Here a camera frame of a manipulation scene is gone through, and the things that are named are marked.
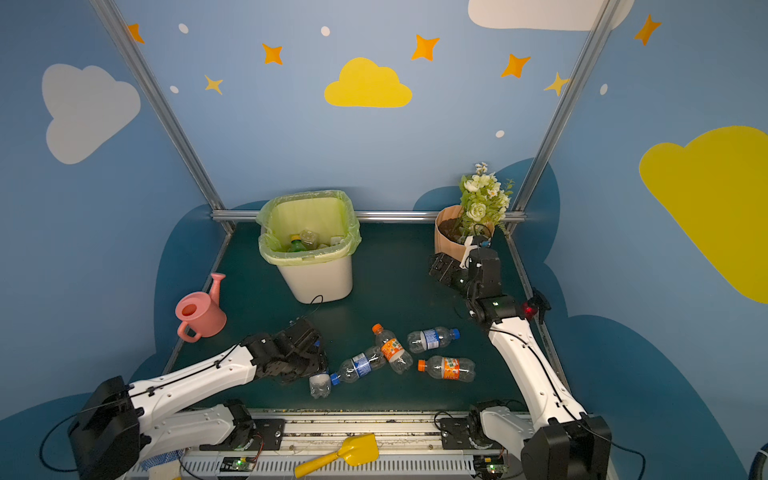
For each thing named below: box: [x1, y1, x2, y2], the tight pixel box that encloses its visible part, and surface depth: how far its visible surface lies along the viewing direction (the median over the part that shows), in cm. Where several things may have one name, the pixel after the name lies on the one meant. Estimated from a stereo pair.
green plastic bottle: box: [288, 234, 306, 252], surface depth 95 cm
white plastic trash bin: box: [276, 255, 353, 304], surface depth 93 cm
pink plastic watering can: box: [175, 273, 227, 343], surface depth 87 cm
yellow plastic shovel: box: [294, 433, 379, 479], surface depth 73 cm
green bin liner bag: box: [256, 189, 361, 265], surface depth 92 cm
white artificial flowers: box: [456, 162, 515, 243], surface depth 95 cm
